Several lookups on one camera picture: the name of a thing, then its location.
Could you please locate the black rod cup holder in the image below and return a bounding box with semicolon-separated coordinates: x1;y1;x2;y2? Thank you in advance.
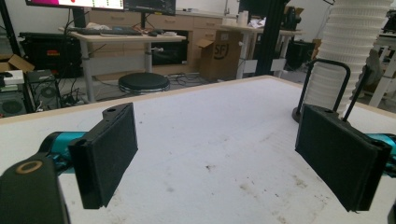
291;58;374;124

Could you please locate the black metal column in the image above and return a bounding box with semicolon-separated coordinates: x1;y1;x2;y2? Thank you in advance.
254;0;290;77

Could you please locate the white paper roll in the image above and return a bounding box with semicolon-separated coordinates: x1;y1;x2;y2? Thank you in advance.
237;10;249;28

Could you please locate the closed brown cardboard box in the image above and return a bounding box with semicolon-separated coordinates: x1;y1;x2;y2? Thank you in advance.
195;29;244;83

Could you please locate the black metal stand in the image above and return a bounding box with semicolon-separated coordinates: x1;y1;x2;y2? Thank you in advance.
0;0;21;57

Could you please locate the black computer tower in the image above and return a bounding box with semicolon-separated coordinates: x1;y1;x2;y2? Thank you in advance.
25;69;62;112

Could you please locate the light wooden desk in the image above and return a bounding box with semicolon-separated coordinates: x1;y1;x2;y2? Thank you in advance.
58;26;188;104

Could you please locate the small white box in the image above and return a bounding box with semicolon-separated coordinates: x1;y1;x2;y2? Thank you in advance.
2;69;25;87

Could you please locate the stack of white ribbed cups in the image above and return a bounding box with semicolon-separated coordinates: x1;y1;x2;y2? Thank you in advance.
303;0;395;119

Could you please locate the open cardboard box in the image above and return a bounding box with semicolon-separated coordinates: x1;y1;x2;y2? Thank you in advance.
0;53;35;75

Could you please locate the black keyboard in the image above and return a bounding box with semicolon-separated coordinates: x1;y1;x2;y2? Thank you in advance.
76;27;143;36

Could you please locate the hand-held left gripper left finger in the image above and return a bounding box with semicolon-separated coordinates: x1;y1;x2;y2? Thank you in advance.
46;103;139;210

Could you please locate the black equipment case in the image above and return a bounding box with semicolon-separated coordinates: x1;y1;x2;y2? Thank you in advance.
19;31;84;79

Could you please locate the black round stool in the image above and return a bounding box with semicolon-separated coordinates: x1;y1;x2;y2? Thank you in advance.
118;71;172;95

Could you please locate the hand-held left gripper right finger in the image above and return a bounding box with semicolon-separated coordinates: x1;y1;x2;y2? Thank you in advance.
294;104;396;214

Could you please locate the dark monitor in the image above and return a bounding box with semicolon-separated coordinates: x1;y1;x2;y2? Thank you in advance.
123;0;177;17

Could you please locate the monitor with bright screen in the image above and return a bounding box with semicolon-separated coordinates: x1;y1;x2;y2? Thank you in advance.
25;0;125;11

